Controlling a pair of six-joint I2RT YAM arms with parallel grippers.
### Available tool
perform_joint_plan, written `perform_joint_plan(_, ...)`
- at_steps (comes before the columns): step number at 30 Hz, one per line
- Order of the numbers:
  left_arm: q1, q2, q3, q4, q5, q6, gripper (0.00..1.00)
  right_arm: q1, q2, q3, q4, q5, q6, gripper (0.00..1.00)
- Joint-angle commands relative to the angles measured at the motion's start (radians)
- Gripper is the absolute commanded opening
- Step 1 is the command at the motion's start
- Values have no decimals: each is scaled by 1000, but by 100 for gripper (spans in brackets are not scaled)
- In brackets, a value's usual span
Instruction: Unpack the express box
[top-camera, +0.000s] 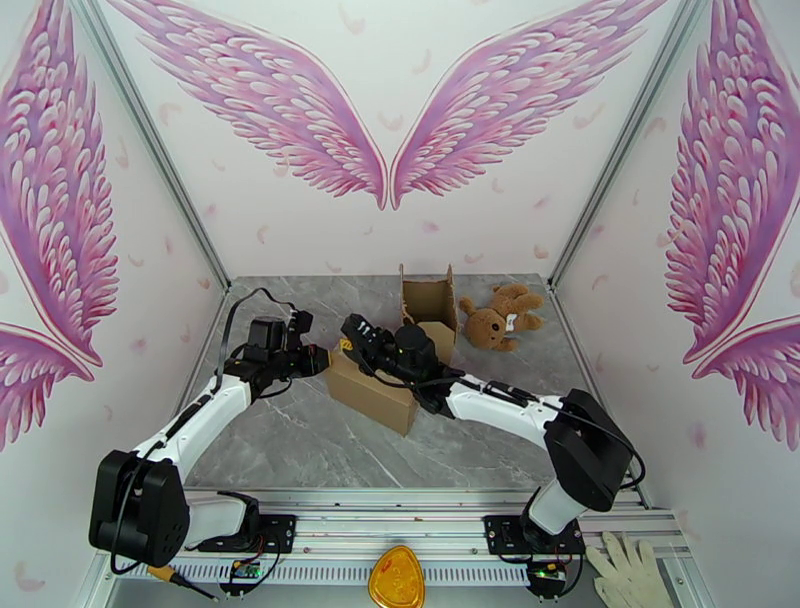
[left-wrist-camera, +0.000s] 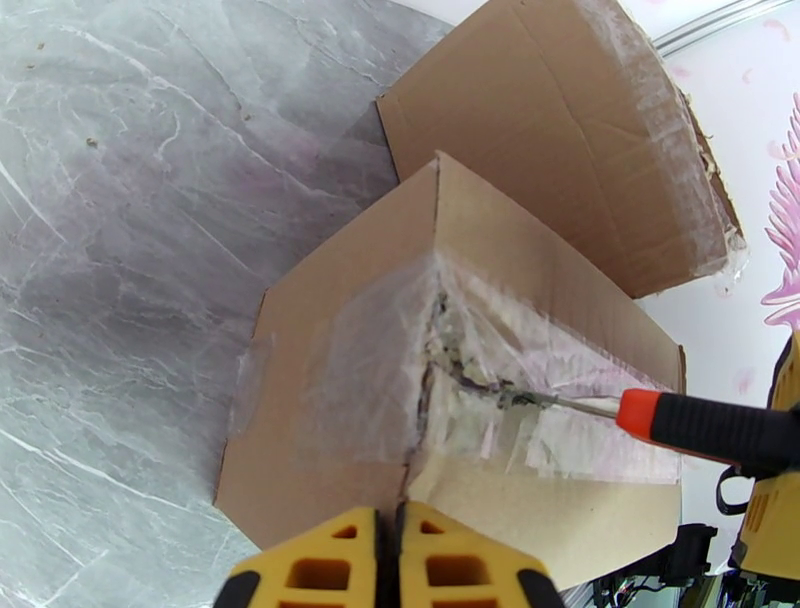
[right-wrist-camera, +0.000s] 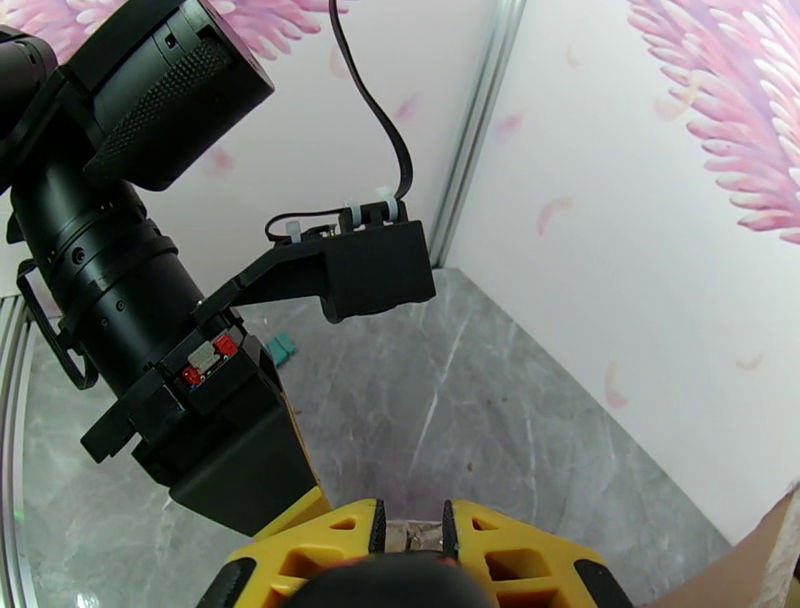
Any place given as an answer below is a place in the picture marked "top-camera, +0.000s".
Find aluminium frame post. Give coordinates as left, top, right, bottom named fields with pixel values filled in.
left=548, top=0, right=720, bottom=294
left=68, top=0, right=233, bottom=294

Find yellow handled screwdriver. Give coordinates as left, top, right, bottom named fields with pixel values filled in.
left=147, top=564, right=221, bottom=603

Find brown cardboard box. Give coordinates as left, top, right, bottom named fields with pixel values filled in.
left=324, top=346, right=419, bottom=438
left=398, top=262, right=461, bottom=367

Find white slotted cable duct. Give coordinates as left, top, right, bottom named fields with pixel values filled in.
left=115, top=561, right=539, bottom=583

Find white work glove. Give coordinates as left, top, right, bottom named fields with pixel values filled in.
left=586, top=531, right=675, bottom=608

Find yellow rounded triangular plate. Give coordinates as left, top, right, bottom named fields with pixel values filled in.
left=368, top=544, right=427, bottom=608

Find aluminium rail base frame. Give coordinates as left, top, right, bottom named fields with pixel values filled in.
left=93, top=486, right=695, bottom=608

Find brown teddy bear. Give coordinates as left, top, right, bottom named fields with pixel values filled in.
left=459, top=284, right=545, bottom=353

